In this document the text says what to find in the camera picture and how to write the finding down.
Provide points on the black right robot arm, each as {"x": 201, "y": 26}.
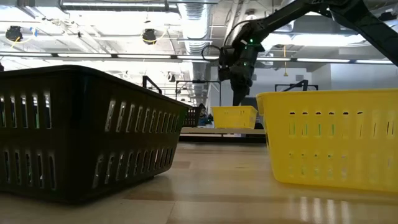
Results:
{"x": 373, "y": 28}

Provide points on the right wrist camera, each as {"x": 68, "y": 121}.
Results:
{"x": 225, "y": 62}

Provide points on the yellow plastic slotted basket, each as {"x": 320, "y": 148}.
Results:
{"x": 342, "y": 140}
{"x": 233, "y": 118}

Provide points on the black background station frame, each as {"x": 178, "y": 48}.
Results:
{"x": 314, "y": 85}
{"x": 199, "y": 81}

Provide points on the long ceiling light rail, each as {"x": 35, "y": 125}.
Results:
{"x": 84, "y": 55}

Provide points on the person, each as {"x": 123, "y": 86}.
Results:
{"x": 203, "y": 116}

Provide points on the black plastic slotted basket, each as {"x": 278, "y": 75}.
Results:
{"x": 191, "y": 117}
{"x": 77, "y": 140}

